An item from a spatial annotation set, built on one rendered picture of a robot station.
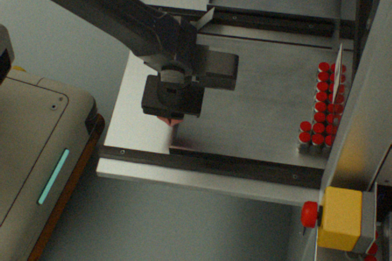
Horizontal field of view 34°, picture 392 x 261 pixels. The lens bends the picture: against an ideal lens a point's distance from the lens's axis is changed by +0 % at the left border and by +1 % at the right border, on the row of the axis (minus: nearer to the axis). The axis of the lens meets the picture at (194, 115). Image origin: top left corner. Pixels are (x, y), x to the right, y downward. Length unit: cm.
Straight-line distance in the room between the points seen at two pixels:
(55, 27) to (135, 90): 133
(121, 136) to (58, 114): 79
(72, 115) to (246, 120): 87
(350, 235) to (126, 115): 49
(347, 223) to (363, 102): 22
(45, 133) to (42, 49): 62
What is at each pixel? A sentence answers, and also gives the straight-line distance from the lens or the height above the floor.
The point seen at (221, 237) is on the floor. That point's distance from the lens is 202.
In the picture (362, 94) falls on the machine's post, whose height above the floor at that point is 125.
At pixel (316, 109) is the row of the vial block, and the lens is 115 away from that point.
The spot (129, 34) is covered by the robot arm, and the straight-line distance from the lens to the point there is 84.
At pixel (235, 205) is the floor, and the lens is 206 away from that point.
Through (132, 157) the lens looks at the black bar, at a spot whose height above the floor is 90.
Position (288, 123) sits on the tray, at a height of 88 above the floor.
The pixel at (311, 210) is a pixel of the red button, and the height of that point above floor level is 101.
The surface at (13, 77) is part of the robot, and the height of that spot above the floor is 28.
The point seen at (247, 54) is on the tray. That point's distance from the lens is 127.
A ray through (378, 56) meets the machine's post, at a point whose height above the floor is 133.
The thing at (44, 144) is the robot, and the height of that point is 28.
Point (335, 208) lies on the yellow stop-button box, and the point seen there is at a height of 103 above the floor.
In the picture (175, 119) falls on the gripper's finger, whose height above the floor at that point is 98.
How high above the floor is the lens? 190
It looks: 59 degrees down
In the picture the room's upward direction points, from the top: 4 degrees counter-clockwise
